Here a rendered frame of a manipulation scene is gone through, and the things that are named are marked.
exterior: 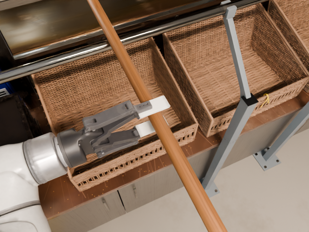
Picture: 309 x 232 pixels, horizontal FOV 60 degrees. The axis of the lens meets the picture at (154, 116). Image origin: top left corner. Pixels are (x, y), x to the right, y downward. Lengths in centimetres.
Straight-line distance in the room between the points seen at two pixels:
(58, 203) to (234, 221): 104
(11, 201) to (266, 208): 156
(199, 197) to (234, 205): 130
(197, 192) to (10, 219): 32
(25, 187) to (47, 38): 73
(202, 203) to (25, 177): 32
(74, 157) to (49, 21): 71
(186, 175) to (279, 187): 146
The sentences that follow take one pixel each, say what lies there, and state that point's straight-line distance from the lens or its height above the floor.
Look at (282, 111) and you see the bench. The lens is 146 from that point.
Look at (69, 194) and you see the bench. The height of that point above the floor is 58.
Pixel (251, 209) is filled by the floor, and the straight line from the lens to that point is 182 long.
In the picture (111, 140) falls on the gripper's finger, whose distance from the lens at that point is 58.
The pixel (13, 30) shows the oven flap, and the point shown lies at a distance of 115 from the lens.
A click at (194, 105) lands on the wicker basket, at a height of 66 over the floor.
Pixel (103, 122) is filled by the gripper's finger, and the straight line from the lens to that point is 50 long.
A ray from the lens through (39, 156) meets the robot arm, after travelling 53.
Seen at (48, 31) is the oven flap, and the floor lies 99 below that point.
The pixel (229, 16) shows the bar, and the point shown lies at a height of 114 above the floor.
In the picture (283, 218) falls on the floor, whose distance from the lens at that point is 188.
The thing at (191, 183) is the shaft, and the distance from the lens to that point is 51.
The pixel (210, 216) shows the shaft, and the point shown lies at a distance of 50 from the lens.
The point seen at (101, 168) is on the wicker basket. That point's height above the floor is 72.
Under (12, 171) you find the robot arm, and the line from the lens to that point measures 54.
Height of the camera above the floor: 168
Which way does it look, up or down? 57 degrees down
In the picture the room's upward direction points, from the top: straight up
